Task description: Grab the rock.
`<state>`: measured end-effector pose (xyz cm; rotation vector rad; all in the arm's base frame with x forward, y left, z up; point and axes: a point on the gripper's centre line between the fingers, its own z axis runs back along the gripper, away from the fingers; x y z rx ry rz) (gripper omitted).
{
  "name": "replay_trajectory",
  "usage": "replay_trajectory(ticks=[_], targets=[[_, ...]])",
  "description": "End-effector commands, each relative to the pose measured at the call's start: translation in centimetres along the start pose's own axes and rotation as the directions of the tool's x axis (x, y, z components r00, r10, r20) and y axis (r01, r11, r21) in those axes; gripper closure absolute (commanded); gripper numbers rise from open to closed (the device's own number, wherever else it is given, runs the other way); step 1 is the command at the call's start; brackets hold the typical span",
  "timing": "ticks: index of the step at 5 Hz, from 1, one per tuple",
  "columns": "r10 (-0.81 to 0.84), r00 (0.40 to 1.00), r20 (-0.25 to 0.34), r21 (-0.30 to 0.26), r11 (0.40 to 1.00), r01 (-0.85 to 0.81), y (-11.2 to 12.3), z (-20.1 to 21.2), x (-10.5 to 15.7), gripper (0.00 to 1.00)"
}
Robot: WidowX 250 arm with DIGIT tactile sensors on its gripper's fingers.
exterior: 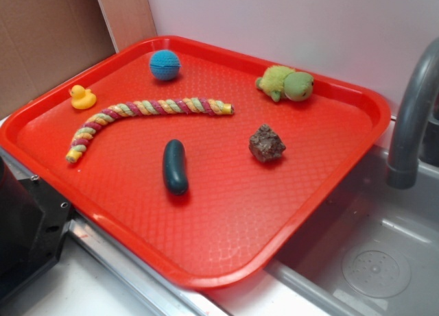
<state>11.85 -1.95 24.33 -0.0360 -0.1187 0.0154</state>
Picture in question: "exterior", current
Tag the brown rough rock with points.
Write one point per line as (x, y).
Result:
(266, 145)

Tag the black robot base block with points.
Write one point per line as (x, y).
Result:
(34, 221)

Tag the red plastic tray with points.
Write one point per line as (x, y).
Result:
(237, 212)

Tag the dark green toy cucumber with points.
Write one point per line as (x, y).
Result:
(174, 168)

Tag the blue knitted ball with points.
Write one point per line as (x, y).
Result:
(165, 65)

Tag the yellow rubber duck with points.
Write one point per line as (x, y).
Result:
(82, 98)

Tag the grey plastic sink basin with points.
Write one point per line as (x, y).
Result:
(368, 249)

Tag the grey sink faucet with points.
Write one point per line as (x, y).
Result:
(415, 133)

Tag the brown cardboard panel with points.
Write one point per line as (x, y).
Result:
(46, 42)

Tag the multicoloured braided rope toy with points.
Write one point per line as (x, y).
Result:
(87, 131)

